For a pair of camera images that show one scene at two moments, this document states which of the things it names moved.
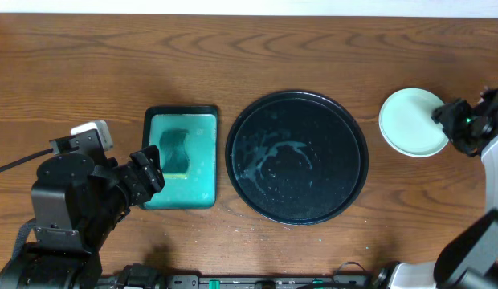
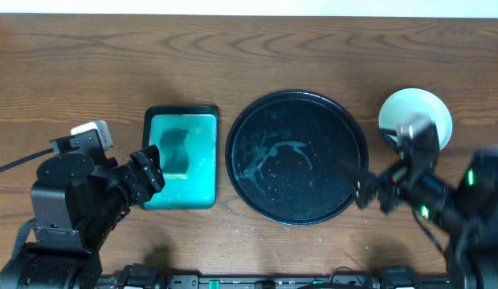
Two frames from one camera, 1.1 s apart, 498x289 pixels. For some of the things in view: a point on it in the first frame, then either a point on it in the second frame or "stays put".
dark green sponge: (172, 145) stays put
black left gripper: (139, 181) stays put
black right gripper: (454, 121) → (385, 189)
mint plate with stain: (406, 124) stays put
